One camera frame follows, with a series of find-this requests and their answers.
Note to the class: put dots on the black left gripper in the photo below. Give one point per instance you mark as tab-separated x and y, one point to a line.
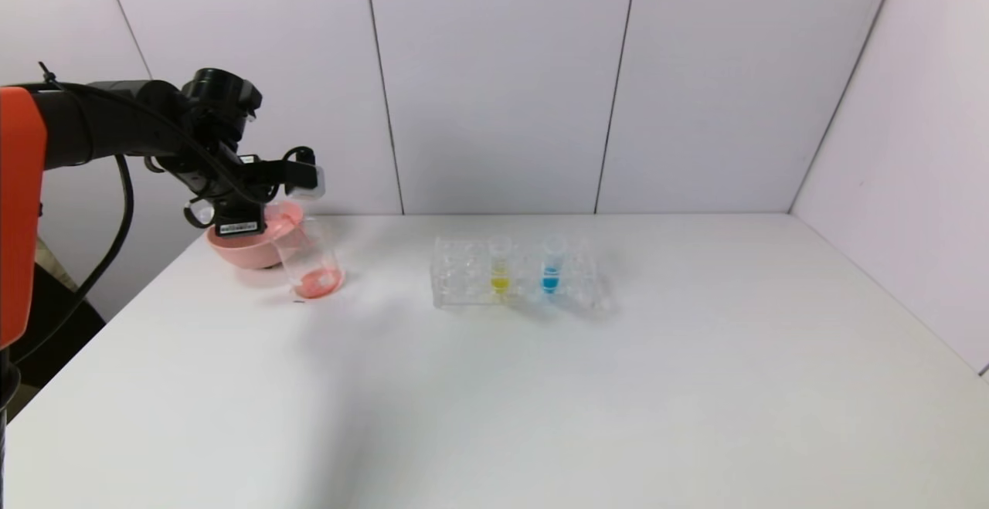
239	221

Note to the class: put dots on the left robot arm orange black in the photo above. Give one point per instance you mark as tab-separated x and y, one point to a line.
85	123

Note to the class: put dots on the clear acrylic test tube rack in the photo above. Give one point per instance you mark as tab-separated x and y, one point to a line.
463	285

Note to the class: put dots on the yellow pigment test tube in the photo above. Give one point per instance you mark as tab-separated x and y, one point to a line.
500	283

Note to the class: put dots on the blue pigment test tube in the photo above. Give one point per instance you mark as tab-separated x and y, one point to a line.
549	282

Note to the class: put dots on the pink plastic bowl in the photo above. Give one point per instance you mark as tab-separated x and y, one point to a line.
247	250

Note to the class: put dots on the clear glass beaker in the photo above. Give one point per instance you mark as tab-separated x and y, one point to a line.
317	281

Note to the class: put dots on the black background furniture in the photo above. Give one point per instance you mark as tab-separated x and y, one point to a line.
62	331

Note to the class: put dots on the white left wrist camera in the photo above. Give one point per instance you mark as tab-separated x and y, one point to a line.
309	183

